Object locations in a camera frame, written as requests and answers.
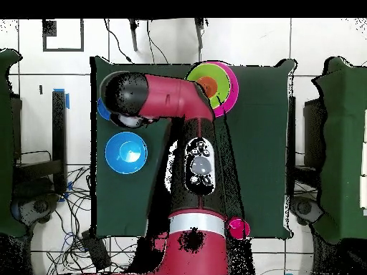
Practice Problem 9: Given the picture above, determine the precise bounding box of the light blue bowl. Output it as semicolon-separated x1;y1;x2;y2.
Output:
104;131;148;175

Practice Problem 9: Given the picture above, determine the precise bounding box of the orange cup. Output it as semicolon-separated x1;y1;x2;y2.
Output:
197;75;219;99

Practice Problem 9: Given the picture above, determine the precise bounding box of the large pink bowl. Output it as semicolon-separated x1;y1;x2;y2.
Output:
213;60;239;118

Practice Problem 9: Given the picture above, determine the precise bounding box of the green bowl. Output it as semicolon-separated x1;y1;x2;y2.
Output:
186;62;232;110

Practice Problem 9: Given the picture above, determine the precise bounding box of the small dark blue bowl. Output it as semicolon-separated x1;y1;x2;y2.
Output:
96;97;112;121

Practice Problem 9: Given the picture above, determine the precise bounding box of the red cup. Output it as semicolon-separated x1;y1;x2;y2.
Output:
227;216;251;240

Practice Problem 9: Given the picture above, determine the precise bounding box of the dark green table cloth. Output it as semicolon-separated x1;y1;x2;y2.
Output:
90;56;296;240
311;56;367;244
0;48;27;238

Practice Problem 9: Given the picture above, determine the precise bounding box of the black stand leg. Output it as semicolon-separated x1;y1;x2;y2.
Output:
194;19;205;50
128;19;139;52

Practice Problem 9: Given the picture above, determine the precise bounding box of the black metal stand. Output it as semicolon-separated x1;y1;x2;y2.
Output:
14;90;67;194

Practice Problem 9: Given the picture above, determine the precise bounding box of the bundle of cables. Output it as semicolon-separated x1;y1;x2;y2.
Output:
14;150;95;275

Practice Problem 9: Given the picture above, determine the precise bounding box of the black cable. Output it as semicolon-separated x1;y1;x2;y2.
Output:
103;19;133;64

